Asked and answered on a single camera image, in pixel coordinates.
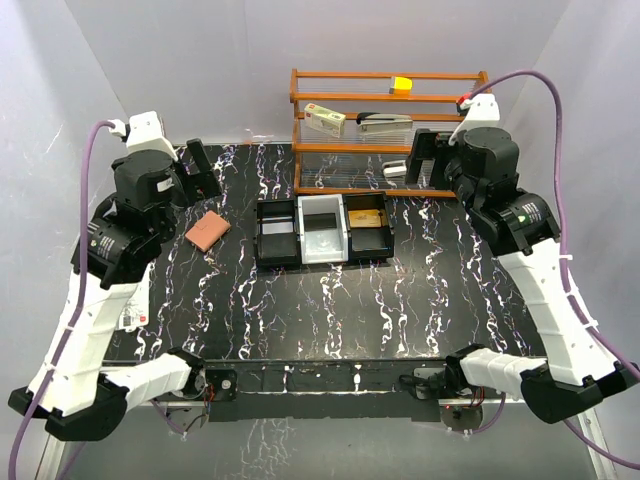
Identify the small white hole punch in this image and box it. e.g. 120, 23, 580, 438
382, 160, 407, 178

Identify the left black tray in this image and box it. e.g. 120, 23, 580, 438
253, 199, 302, 269

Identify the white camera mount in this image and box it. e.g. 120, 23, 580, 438
448, 93, 500, 146
109, 111, 178, 161

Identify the white staples box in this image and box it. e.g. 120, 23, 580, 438
304, 103, 346, 138

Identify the right black tray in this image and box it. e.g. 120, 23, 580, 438
343, 192, 395, 262

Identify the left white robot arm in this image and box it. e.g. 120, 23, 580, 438
8, 139, 220, 442

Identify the white paper label sheet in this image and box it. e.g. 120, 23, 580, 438
118, 294, 149, 332

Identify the grey black stapler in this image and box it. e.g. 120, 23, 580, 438
356, 112, 413, 135

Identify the silver card in tray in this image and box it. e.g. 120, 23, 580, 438
261, 221, 295, 235

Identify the yellow sticky note block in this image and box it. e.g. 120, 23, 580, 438
389, 76, 413, 96

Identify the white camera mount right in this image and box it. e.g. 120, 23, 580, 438
448, 93, 500, 146

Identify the black tray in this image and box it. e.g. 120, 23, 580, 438
343, 192, 395, 262
253, 199, 302, 269

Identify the orange wooden shelf rack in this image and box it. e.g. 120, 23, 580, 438
289, 70, 489, 198

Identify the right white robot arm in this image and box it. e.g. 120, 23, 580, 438
401, 127, 639, 424

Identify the middle white tray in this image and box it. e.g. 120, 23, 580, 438
297, 194, 348, 265

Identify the gold card in tray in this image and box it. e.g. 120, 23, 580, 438
348, 209, 388, 228

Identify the black front base bar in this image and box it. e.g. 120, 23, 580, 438
205, 358, 499, 422

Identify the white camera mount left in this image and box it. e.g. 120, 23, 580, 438
109, 111, 178, 161

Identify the pink leather card holder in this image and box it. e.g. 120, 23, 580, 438
185, 211, 231, 253

